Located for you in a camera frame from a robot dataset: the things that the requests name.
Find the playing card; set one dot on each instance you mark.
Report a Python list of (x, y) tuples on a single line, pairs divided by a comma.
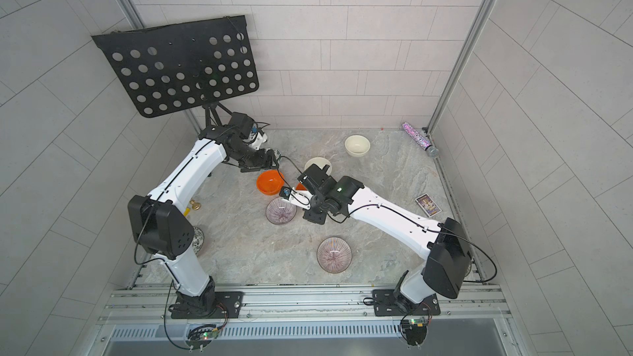
[(428, 205)]

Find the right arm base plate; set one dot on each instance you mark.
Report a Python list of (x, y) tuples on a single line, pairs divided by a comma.
[(387, 302)]

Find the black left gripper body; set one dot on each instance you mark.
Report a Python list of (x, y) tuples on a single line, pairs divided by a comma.
[(267, 159)]

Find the purple striped bowl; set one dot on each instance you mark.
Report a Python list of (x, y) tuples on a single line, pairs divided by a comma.
[(334, 255), (280, 212)]

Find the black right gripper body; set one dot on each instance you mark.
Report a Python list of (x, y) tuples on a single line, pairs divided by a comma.
[(321, 201)]

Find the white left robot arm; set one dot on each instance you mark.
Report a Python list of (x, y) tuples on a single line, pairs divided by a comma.
[(158, 220)]

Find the gold chess piece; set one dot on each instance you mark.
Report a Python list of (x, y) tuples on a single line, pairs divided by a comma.
[(195, 205)]

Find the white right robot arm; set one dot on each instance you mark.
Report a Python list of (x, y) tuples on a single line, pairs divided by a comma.
[(443, 246)]

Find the right circuit board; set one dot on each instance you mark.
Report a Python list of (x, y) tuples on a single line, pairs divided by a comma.
[(413, 332)]

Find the left circuit board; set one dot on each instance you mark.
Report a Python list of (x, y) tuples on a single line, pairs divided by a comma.
[(200, 337)]

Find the cream ceramic bowl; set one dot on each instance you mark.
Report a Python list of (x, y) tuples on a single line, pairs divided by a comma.
[(320, 162), (357, 146)]

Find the black perforated music stand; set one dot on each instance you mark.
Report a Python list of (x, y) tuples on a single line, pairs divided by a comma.
[(166, 69)]

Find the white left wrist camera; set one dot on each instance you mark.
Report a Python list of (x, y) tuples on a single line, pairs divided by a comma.
[(258, 138)]

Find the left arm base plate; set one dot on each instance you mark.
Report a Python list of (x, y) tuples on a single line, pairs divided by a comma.
[(207, 306)]

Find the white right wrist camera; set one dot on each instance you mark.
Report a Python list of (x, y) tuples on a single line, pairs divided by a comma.
[(297, 198)]

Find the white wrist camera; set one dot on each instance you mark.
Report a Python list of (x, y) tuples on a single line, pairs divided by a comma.
[(258, 138), (297, 198)]

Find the aluminium front rail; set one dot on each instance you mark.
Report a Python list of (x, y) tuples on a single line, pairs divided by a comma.
[(262, 303)]

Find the circuit board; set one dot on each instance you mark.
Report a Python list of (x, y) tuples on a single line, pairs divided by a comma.
[(200, 337), (413, 332)]

